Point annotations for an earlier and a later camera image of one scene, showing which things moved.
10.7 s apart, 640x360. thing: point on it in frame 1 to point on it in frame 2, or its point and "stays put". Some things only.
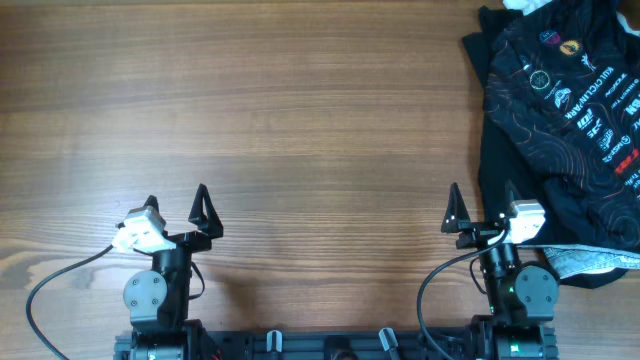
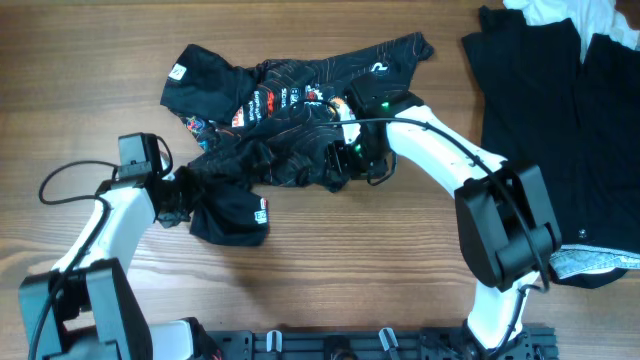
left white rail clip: (269, 340) stays put
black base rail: (332, 345) stays put
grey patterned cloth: (569, 260) stays put
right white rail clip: (388, 338) stays put
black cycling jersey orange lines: (564, 83) to (274, 122)
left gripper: (209, 225) to (189, 177)
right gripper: (482, 230) to (337, 160)
